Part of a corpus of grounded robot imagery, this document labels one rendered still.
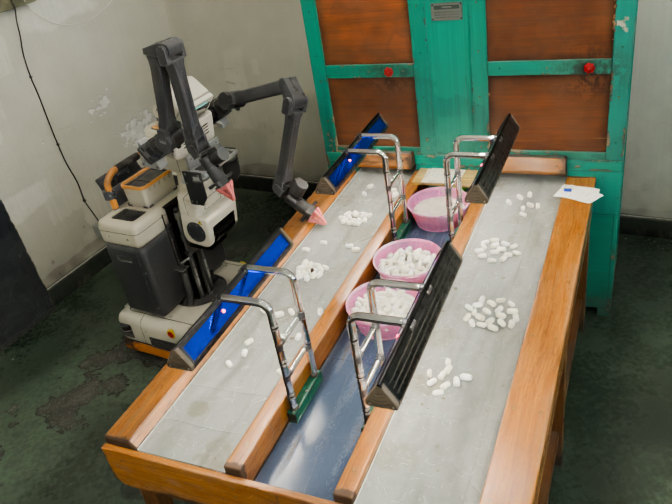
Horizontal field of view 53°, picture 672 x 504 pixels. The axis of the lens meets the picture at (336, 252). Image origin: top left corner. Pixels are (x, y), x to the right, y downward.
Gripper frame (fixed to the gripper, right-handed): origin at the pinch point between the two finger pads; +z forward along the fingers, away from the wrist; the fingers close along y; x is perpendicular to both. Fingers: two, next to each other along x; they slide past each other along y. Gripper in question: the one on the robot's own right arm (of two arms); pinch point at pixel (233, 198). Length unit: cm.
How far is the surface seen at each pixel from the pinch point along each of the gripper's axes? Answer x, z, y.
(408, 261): -50, 54, 11
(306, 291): -23.3, 40.6, -17.1
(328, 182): -42.6, 11.2, 4.4
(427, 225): -44, 54, 43
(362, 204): -15, 36, 49
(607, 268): -82, 122, 94
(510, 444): -105, 79, -64
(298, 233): -4.0, 28.2, 16.0
